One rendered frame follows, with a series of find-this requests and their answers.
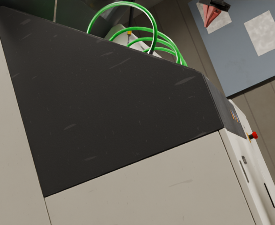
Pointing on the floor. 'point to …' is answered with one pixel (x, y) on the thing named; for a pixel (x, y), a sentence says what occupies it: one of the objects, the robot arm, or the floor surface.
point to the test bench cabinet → (165, 190)
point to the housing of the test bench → (9, 147)
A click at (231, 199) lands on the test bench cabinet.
